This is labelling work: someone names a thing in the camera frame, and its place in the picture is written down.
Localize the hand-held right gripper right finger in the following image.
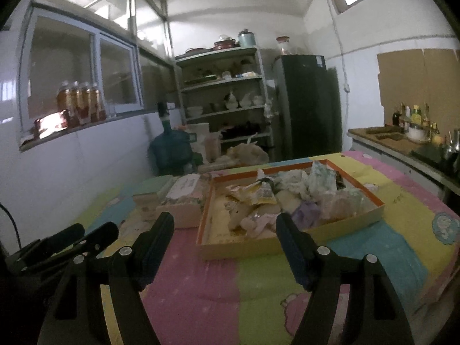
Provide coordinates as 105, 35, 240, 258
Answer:
275, 212, 415, 345

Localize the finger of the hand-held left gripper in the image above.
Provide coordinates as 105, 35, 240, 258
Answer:
9, 223, 86, 270
74, 222, 119, 259

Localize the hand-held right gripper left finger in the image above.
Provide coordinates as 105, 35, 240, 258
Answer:
38, 211, 175, 345

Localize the white fluffy pompom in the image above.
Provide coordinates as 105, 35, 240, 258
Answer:
278, 190, 300, 212

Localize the shallow cardboard tray box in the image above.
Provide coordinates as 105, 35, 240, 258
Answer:
196, 158, 386, 261

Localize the pink cloth pack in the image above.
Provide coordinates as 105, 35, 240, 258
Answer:
320, 191, 364, 220

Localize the yellow printed packet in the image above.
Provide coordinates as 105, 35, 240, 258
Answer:
226, 181, 277, 206

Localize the white floral packet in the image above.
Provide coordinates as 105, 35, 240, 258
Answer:
277, 170, 311, 199

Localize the pale green tissue packet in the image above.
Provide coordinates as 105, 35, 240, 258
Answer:
308, 161, 337, 202

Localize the floral tissue pack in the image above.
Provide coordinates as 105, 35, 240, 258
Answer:
156, 173, 209, 228

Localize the pale green carton box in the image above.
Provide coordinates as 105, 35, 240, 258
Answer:
132, 175, 177, 205

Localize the blue water jug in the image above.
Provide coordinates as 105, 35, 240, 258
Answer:
149, 129, 195, 177

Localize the filled plastic bag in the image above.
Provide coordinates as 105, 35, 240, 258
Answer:
226, 142, 269, 166

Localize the white sack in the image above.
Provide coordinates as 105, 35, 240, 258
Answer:
189, 122, 211, 162

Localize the orange liquid bottle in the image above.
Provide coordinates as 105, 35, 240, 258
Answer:
78, 82, 90, 124
68, 82, 80, 126
89, 83, 106, 122
57, 82, 70, 126

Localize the black water pump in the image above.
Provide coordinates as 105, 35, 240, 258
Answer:
157, 101, 171, 130

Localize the kitchen counter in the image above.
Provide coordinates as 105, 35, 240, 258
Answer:
348, 126, 460, 202

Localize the dark refrigerator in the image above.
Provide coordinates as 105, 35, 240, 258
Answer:
271, 55, 342, 160

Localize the wooden cutting board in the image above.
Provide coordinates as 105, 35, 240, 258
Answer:
354, 127, 428, 153

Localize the black gas stove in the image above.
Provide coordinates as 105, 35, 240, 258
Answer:
411, 145, 460, 177

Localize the large white bowl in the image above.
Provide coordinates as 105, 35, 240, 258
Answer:
406, 124, 430, 141

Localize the aluminium sliding window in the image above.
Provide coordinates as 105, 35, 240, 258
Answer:
22, 3, 144, 130

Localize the row of condiment bottles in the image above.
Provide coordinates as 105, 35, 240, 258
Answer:
392, 102, 441, 133

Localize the white metal shelf rack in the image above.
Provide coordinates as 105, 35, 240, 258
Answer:
174, 45, 275, 162

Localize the metal kettle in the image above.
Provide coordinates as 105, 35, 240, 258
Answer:
444, 129, 460, 162

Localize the teal enamel pot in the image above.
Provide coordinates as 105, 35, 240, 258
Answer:
238, 29, 256, 48

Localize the red pot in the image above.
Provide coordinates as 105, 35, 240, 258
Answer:
214, 35, 238, 51

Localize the black cable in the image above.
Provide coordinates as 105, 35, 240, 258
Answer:
0, 203, 20, 248

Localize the cardboard wall sheet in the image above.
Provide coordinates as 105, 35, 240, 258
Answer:
377, 48, 460, 141

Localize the wall cable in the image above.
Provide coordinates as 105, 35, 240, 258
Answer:
318, 0, 351, 152

